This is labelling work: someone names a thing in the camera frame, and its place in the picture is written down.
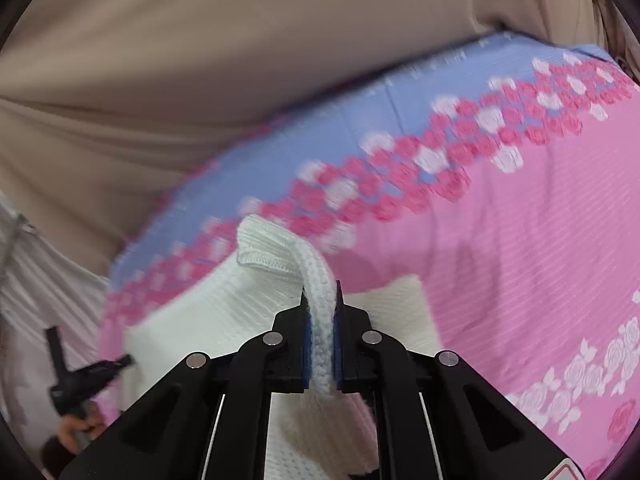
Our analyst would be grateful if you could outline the beige fabric headboard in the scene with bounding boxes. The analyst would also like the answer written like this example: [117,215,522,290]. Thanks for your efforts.
[0,0,623,281]

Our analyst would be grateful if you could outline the white knit garment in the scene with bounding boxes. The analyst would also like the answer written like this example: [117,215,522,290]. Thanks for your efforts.
[120,214,443,480]

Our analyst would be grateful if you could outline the person's left hand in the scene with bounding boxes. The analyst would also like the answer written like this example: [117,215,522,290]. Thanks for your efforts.
[59,409,109,455]

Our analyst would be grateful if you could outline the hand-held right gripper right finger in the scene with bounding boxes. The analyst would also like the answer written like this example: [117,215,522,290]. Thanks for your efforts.
[332,280,586,480]

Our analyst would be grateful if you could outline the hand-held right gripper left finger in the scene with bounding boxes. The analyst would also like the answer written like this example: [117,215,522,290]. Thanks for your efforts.
[57,287,313,480]

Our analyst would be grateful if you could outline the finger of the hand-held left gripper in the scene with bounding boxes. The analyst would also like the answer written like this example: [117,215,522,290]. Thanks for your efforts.
[46,327,67,387]
[70,354,134,392]

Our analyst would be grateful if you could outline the pink and blue floral bedsheet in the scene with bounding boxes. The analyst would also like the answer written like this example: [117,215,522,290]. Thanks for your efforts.
[97,32,640,480]

